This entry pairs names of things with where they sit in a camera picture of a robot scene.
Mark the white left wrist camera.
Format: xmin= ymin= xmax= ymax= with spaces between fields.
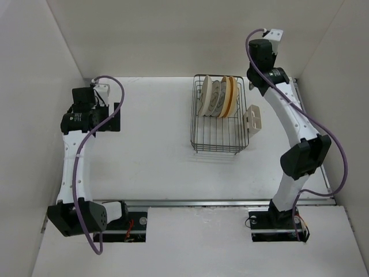
xmin=92 ymin=83 xmax=110 ymax=107

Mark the aluminium rail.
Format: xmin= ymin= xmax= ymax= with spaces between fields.
xmin=40 ymin=199 xmax=337 ymax=233
xmin=291 ymin=78 xmax=332 ymax=197

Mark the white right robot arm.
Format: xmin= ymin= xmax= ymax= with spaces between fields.
xmin=247 ymin=39 xmax=332 ymax=229

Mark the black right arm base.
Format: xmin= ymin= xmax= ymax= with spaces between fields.
xmin=245 ymin=210 xmax=310 ymax=243

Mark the aluminium rail right side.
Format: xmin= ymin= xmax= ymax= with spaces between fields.
xmin=291 ymin=78 xmax=332 ymax=197

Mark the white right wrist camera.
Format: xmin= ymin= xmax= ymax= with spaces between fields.
xmin=262 ymin=29 xmax=284 ymax=55

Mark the white plate dark patterned rim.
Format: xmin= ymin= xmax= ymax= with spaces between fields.
xmin=214 ymin=81 xmax=227 ymax=117

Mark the aluminium rail front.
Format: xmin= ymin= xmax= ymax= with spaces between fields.
xmin=40 ymin=199 xmax=337 ymax=233

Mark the white patterned plate in rack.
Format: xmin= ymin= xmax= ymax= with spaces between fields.
xmin=207 ymin=80 xmax=221 ymax=117

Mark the grey wire dish rack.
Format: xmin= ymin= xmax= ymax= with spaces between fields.
xmin=190 ymin=74 xmax=249 ymax=154

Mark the cream white plate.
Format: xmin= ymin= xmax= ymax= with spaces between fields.
xmin=198 ymin=75 xmax=213 ymax=116

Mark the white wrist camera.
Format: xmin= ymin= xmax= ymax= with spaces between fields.
xmin=92 ymin=83 xmax=110 ymax=107
xmin=262 ymin=29 xmax=284 ymax=55

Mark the beige cutlery holder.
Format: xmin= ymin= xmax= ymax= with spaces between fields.
xmin=243 ymin=104 xmax=262 ymax=138

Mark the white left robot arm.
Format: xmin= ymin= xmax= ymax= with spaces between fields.
xmin=47 ymin=84 xmax=129 ymax=237

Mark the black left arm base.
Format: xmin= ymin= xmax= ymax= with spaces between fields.
xmin=102 ymin=207 xmax=148 ymax=243

